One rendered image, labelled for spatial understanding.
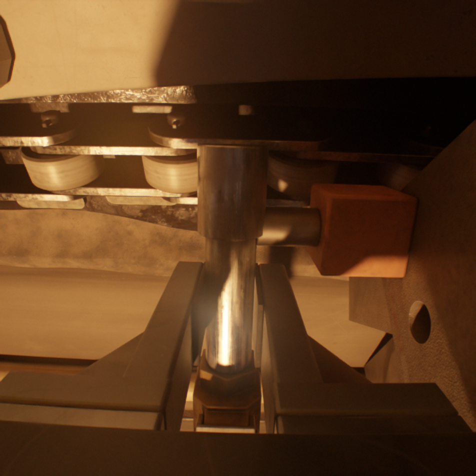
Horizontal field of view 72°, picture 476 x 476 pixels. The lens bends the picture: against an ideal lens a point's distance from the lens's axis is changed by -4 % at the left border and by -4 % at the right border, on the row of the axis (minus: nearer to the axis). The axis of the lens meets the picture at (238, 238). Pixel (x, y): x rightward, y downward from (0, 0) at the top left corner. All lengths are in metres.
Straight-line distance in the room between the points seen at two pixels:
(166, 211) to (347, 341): 0.22
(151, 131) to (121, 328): 0.23
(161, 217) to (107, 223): 0.04
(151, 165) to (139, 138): 0.02
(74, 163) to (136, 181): 0.03
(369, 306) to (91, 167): 0.19
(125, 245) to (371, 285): 0.18
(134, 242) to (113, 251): 0.02
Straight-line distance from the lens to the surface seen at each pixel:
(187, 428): 0.61
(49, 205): 0.26
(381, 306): 0.22
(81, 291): 0.33
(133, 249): 0.28
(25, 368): 0.46
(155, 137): 0.17
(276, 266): 0.15
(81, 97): 0.19
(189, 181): 0.17
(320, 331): 0.35
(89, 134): 0.19
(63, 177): 0.19
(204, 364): 0.16
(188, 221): 0.26
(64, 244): 0.30
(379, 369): 0.39
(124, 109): 0.23
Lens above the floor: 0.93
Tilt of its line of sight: 48 degrees down
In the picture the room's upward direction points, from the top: 179 degrees counter-clockwise
